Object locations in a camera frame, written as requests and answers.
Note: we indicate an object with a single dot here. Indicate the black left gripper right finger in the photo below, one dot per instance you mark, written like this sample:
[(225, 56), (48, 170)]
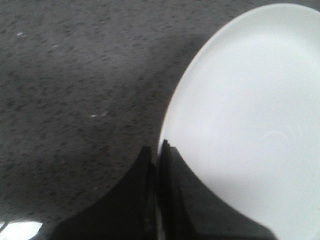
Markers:
[(190, 211)]

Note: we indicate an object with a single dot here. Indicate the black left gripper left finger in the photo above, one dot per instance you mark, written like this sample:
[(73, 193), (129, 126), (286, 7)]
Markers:
[(126, 212)]

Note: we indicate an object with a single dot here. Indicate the white round plate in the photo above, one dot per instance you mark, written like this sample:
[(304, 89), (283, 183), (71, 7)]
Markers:
[(245, 117)]

